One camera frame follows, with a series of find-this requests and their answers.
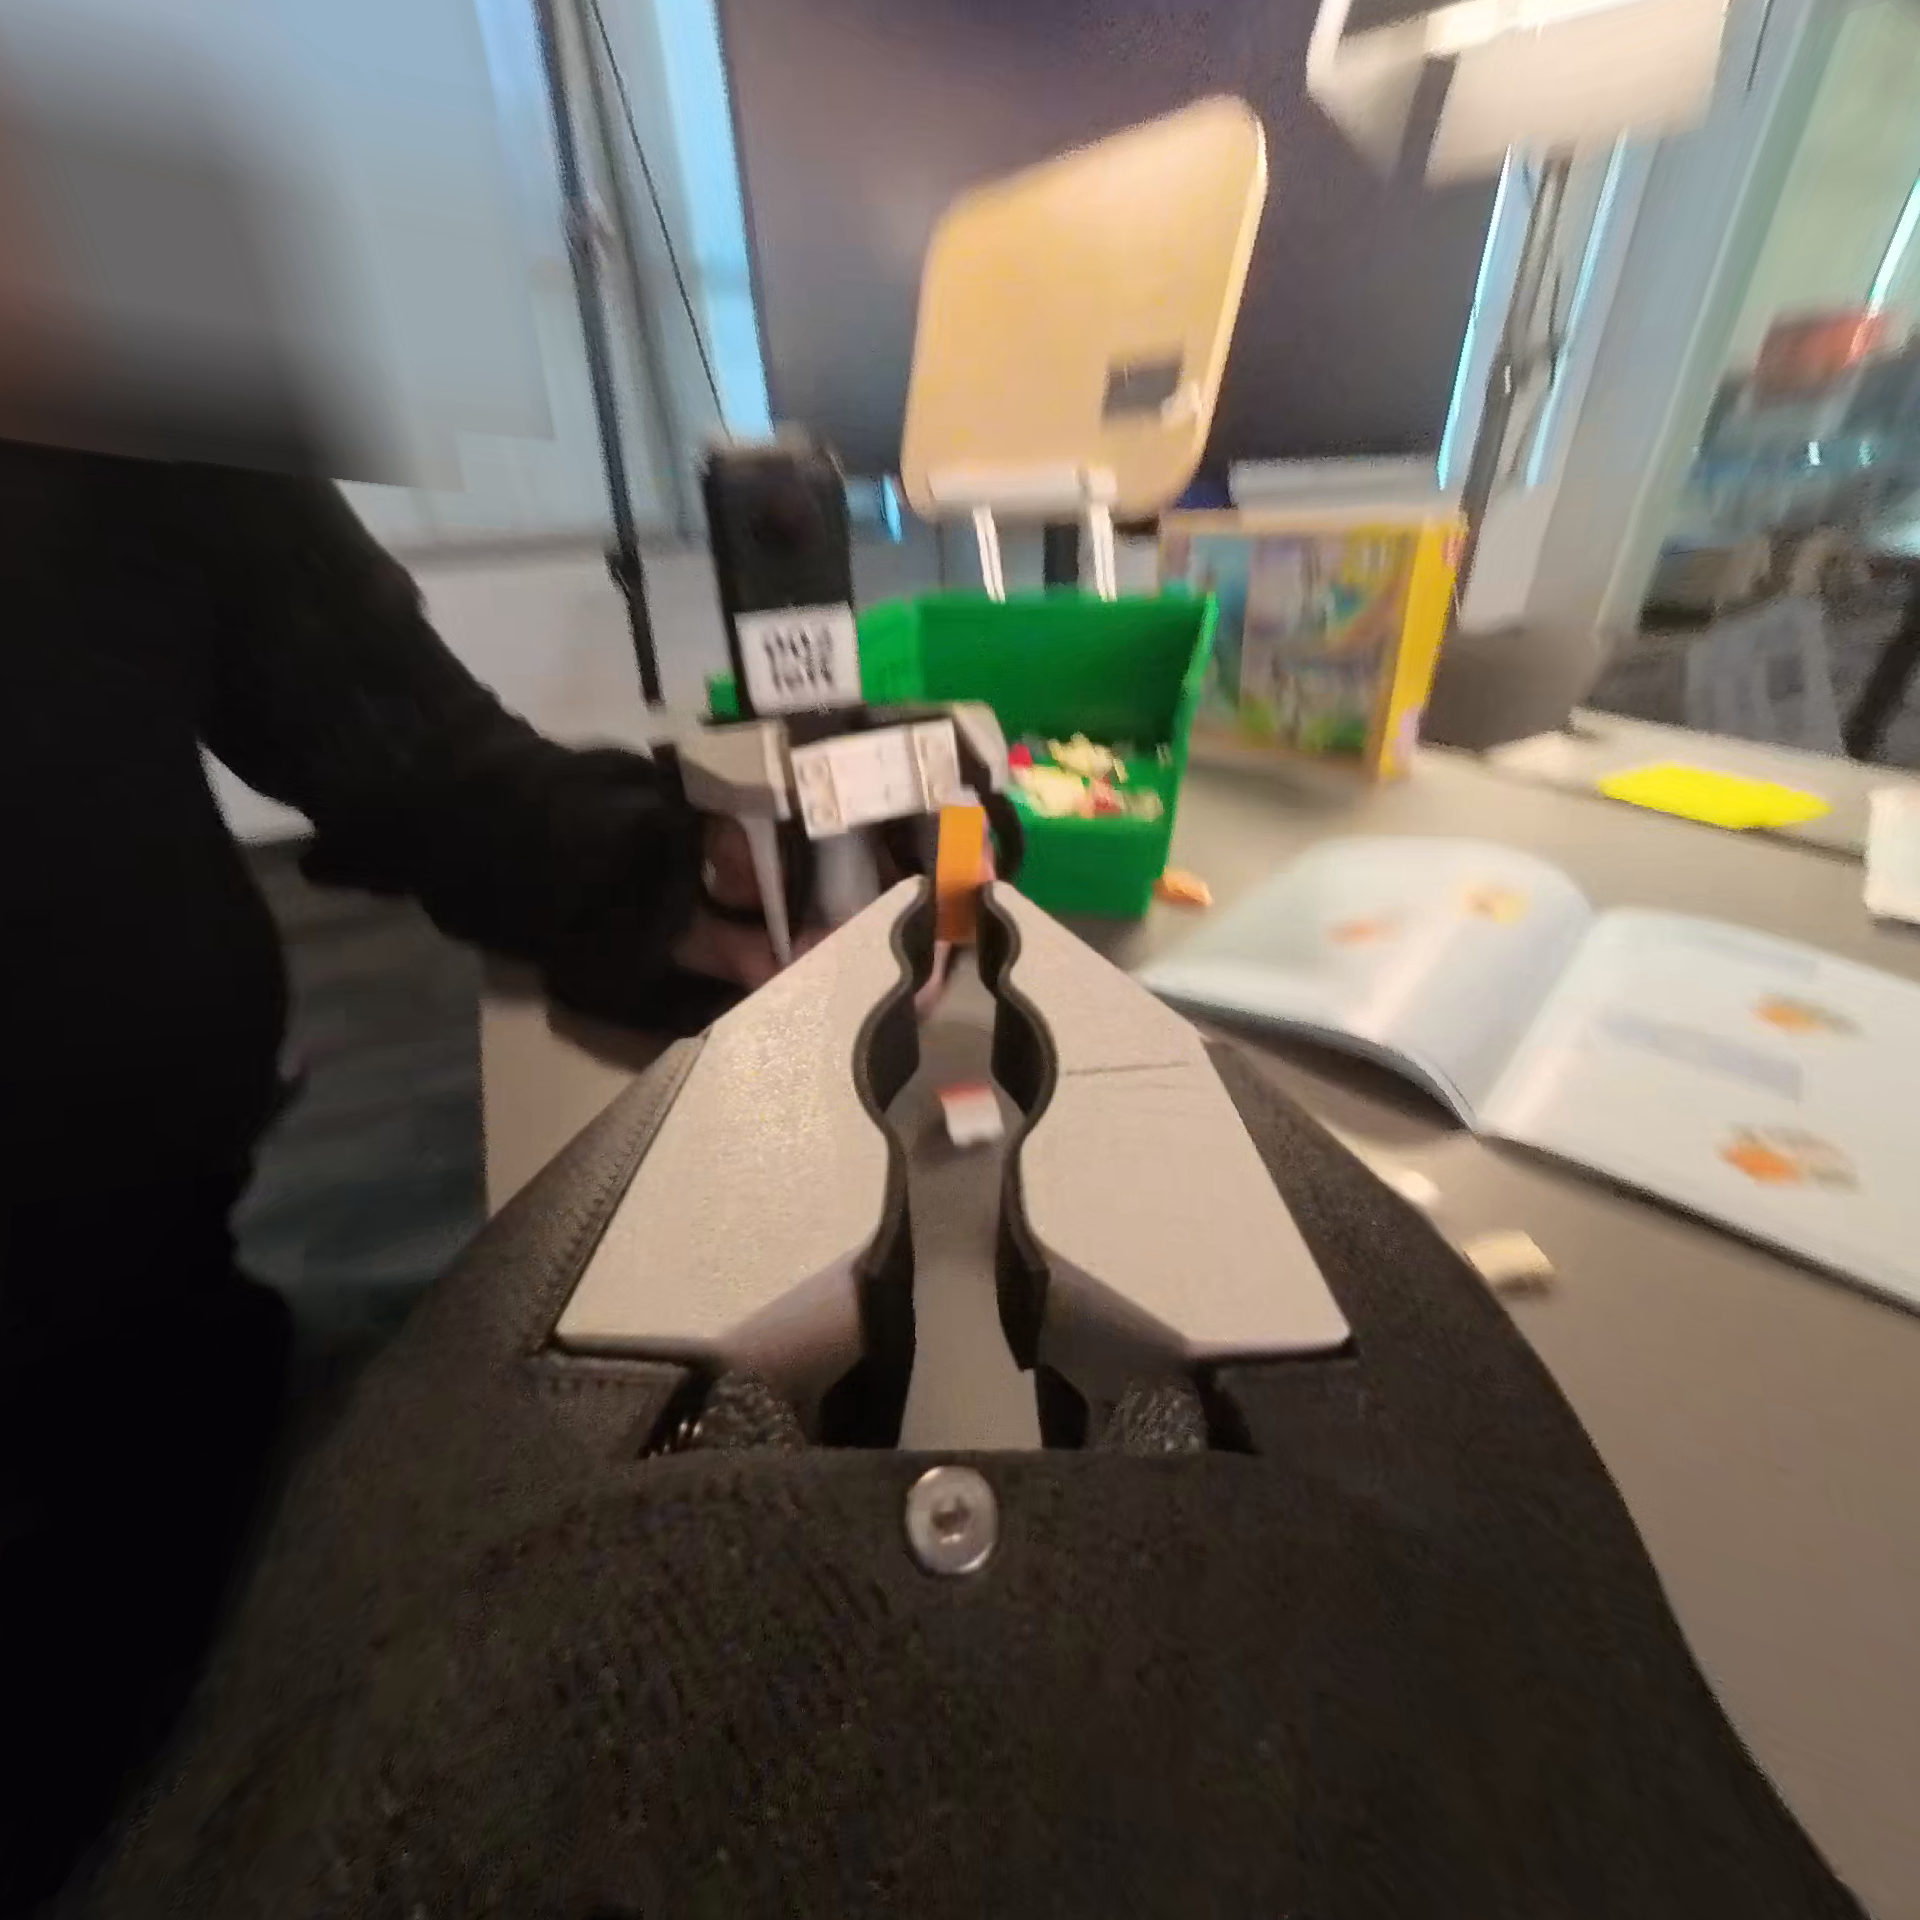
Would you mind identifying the green plastic bin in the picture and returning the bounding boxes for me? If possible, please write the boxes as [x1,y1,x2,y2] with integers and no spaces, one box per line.
[703,588,1220,922]

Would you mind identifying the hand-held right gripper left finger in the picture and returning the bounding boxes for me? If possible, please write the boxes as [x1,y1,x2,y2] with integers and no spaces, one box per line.
[550,878,933,1373]

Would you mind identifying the yellow sheet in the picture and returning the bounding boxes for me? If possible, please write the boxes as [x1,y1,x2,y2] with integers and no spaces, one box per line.
[1598,758,1835,833]

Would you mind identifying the pale blue instruction booklet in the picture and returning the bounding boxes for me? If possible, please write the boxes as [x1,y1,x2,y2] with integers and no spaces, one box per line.
[1141,833,1920,1317]

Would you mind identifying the large black screen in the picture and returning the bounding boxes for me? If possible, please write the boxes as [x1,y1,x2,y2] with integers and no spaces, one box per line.
[718,0,1502,461]

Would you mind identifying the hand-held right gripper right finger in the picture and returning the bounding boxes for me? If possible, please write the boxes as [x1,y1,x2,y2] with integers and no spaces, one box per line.
[979,882,1355,1373]

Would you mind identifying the person's left hand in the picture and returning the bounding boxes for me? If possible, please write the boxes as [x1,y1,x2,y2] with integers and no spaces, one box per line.
[688,837,793,995]

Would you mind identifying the pile of lego pieces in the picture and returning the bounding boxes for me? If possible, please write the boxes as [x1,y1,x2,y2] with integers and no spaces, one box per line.
[1005,732,1168,825]

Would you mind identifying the black light stand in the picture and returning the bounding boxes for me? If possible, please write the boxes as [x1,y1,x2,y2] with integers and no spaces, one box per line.
[536,0,670,712]

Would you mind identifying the person's left forearm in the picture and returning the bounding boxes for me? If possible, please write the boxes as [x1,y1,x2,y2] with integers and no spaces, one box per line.
[299,660,712,1040]

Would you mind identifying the beige chair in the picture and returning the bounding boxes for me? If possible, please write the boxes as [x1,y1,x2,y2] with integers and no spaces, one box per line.
[901,96,1271,605]

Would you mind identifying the colourful lego set box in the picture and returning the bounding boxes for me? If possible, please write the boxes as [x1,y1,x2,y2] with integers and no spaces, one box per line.
[1161,509,1465,785]

